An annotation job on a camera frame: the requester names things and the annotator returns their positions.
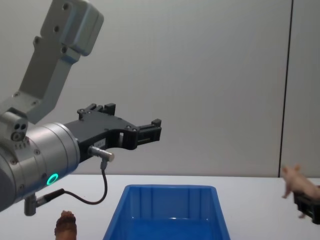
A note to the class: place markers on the pink toy pig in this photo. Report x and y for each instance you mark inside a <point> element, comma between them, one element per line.
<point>297,181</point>

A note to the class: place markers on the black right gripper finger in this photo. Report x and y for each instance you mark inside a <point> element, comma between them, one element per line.
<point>310,207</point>

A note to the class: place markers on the blue plastic bin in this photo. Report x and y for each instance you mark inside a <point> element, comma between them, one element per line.
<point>175,227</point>

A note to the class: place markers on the brown toy animal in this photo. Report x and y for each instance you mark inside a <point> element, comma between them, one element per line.
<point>65,225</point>

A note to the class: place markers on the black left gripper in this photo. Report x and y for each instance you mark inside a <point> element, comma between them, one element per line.
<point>100,127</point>

